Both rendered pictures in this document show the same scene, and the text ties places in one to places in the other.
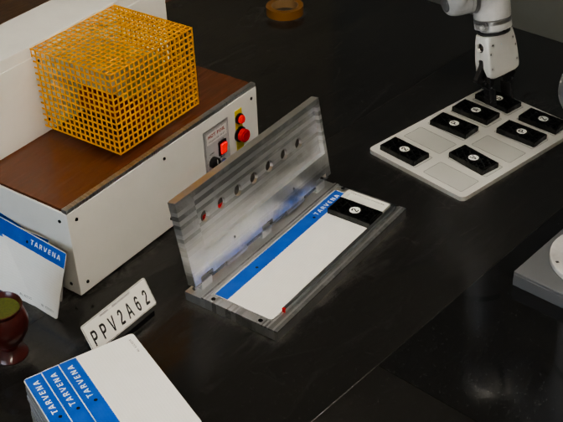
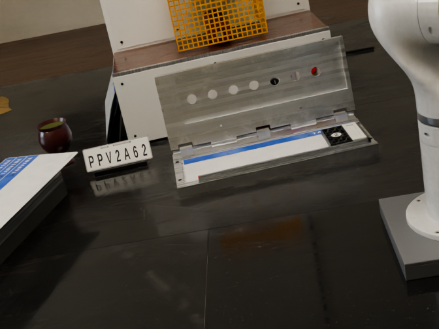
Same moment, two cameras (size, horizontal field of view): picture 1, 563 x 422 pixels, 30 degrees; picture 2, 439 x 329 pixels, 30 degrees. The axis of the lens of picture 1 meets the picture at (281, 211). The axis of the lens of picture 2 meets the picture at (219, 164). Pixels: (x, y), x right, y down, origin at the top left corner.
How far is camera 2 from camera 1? 146 cm
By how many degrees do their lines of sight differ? 46
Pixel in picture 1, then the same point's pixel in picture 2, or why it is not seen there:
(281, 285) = (223, 166)
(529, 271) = (389, 202)
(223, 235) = (206, 119)
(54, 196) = (121, 67)
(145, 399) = (28, 181)
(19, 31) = not seen: outside the picture
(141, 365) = (55, 166)
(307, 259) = (263, 156)
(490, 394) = (242, 271)
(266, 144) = (272, 61)
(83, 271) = (130, 126)
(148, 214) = not seen: hidden behind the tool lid
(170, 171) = not seen: hidden behind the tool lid
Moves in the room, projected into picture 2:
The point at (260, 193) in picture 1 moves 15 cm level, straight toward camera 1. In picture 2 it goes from (261, 101) to (216, 125)
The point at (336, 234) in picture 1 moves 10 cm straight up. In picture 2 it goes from (304, 147) to (297, 106)
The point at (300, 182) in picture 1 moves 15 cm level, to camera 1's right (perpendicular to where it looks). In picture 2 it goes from (310, 104) to (362, 111)
